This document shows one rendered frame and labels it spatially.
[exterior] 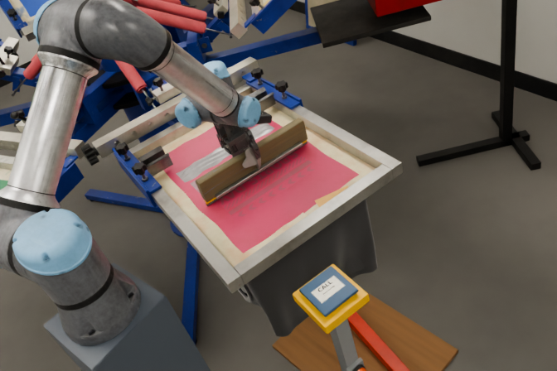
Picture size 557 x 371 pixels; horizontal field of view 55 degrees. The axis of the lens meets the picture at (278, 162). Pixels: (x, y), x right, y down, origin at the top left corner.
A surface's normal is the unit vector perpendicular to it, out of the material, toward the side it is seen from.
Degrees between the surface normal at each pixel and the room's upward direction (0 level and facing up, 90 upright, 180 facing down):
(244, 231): 0
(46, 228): 8
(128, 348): 90
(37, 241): 8
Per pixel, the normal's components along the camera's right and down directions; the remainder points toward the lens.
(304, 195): -0.24, -0.76
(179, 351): 0.76, 0.25
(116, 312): 0.67, -0.01
